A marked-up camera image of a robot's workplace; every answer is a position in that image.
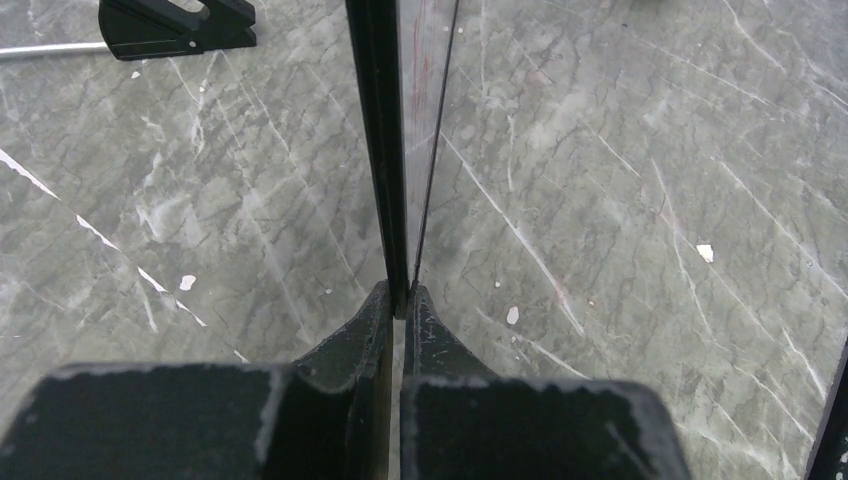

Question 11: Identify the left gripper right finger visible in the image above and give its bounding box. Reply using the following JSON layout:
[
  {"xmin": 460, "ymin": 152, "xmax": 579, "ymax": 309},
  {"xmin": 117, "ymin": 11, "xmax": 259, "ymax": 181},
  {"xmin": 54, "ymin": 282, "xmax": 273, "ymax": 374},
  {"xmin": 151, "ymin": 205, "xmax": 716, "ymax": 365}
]
[{"xmin": 400, "ymin": 286, "xmax": 690, "ymax": 479}]

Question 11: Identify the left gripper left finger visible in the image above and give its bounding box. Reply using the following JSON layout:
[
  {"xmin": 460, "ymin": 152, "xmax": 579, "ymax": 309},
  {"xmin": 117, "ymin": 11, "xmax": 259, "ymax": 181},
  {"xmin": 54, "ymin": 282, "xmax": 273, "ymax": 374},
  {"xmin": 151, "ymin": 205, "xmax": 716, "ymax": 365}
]
[{"xmin": 1, "ymin": 282, "xmax": 392, "ymax": 479}]

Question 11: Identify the small black-framed whiteboard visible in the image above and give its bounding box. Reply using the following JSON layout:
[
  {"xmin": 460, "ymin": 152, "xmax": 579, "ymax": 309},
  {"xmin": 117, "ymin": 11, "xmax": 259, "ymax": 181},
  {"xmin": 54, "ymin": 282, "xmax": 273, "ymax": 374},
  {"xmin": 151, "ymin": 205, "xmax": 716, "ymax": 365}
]
[{"xmin": 346, "ymin": 0, "xmax": 460, "ymax": 319}]

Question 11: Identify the black wire whiteboard stand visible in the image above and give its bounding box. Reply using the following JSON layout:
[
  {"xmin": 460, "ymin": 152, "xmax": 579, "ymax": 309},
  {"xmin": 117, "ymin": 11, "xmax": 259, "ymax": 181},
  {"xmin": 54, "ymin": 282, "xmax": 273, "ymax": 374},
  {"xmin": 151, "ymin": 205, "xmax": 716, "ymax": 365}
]
[{"xmin": 1, "ymin": 0, "xmax": 257, "ymax": 61}]

